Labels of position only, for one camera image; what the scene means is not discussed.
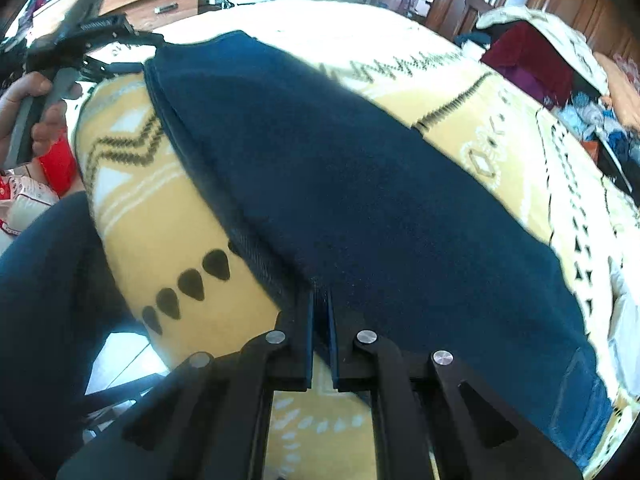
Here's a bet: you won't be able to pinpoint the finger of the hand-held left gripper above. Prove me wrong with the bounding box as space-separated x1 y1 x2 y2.
79 56 147 80
114 29 167 47

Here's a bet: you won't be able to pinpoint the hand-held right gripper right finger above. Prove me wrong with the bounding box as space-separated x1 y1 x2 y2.
326 291 585 480

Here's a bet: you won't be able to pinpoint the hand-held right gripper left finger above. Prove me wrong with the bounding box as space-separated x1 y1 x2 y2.
56 289 317 480

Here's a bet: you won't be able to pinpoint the dark blue pants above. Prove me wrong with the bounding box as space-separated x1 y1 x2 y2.
142 30 616 467

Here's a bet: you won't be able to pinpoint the person's left hand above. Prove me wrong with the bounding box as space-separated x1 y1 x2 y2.
0 71 84 158

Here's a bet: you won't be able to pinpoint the red cloth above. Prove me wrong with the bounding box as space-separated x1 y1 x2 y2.
39 129 79 197

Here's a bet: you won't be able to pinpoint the yellow patterned bedspread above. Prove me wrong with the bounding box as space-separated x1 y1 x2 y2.
70 0 640 480

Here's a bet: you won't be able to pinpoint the white printed bag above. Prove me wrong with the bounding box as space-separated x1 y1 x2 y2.
0 170 60 237

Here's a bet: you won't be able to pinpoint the person's dark blue trouser leg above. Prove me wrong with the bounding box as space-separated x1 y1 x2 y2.
0 192 168 480

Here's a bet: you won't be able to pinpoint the maroon blanket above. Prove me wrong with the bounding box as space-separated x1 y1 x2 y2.
481 22 577 107

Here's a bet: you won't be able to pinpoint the dark wooden chair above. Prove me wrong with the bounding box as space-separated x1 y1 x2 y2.
464 0 497 37

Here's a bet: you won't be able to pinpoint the pile of mixed clothes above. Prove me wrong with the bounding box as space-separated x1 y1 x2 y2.
552 87 640 196

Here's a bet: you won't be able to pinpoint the cream blanket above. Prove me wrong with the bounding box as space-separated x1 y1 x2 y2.
475 5 610 97

